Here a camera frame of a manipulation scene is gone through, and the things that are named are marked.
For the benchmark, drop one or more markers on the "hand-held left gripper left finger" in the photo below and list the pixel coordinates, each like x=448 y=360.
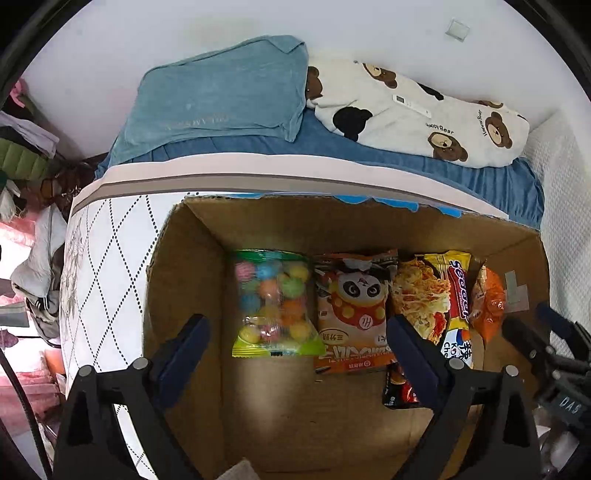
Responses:
x=184 y=355

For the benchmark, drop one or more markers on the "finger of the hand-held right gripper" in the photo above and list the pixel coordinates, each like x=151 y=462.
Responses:
x=561 y=321
x=524 y=337

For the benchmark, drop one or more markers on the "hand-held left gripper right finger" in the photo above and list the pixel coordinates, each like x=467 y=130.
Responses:
x=415 y=355

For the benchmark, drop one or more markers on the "black red snack packet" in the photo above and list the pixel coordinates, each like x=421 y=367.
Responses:
x=397 y=390

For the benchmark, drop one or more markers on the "orange snack packet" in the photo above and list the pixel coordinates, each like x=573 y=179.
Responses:
x=489 y=300

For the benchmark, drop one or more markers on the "yellow noodle packet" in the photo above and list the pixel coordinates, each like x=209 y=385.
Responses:
x=422 y=286

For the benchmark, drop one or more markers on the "panda print snack packet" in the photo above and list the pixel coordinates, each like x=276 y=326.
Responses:
x=351 y=314

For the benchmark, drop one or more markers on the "colourful ball candy bag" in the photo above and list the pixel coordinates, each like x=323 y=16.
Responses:
x=272 y=300

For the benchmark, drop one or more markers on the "cardboard box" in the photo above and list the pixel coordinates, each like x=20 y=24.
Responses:
x=286 y=415

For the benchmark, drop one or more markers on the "white textured blanket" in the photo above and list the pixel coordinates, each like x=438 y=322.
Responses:
x=563 y=184

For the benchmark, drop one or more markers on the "floral printed folding table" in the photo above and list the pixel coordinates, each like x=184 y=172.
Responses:
x=115 y=230

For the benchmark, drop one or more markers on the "grey striped clothes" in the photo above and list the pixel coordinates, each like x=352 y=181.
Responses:
x=44 y=316

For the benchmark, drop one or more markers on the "blue bed sheet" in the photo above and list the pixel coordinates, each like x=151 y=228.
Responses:
x=485 y=184

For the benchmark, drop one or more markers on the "clothes rack with garments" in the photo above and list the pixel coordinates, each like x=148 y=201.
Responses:
x=27 y=387

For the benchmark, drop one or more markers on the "white garment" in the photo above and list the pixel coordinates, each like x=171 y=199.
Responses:
x=44 y=254

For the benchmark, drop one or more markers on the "brown handbag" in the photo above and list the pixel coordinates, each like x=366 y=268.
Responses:
x=64 y=184

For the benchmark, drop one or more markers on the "bear print pillow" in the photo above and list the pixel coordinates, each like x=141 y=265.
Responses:
x=401 y=120

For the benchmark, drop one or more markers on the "white remote control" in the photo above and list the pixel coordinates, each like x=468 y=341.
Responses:
x=411 y=104

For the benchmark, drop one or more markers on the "olive puffer jacket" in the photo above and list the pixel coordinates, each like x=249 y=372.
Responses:
x=23 y=159

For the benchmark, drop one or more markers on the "blue pillow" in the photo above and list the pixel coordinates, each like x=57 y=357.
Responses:
x=217 y=101

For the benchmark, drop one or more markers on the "pink plush item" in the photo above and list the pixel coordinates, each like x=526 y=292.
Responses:
x=19 y=92

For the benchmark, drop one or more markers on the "white wall plate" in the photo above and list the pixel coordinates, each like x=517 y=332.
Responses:
x=457 y=28

